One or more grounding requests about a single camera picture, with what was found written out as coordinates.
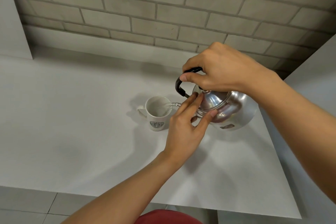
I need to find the white mug with round logo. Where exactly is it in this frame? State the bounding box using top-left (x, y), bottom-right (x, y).
top-left (136, 96), bottom-right (174, 132)

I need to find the red garment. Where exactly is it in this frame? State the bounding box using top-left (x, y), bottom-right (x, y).
top-left (134, 209), bottom-right (204, 224)

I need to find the person's right forearm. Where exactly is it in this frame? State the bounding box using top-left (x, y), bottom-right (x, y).
top-left (249, 71), bottom-right (336, 222)

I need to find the person's left hand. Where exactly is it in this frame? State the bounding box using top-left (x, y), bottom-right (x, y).
top-left (161, 93), bottom-right (218, 164)

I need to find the person's right hand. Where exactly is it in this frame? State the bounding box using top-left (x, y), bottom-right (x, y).
top-left (180, 42), bottom-right (277, 98)

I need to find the person's left forearm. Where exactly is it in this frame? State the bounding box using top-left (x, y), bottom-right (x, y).
top-left (60, 151), bottom-right (190, 224)

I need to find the steel kettle with black handle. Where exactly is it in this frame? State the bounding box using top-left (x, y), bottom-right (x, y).
top-left (175, 67), bottom-right (259, 131)

